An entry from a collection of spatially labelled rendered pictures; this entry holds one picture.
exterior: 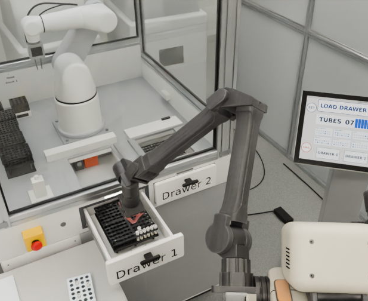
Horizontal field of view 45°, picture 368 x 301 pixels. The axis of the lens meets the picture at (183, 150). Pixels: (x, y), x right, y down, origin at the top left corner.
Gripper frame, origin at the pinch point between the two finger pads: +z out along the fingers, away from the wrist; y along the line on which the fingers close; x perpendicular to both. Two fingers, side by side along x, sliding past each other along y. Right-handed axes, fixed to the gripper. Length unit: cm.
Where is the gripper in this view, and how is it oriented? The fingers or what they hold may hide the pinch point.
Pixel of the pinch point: (132, 218)
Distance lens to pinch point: 161.4
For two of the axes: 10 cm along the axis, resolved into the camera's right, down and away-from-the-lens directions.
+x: -9.0, 2.8, -3.4
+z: -0.4, 7.1, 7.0
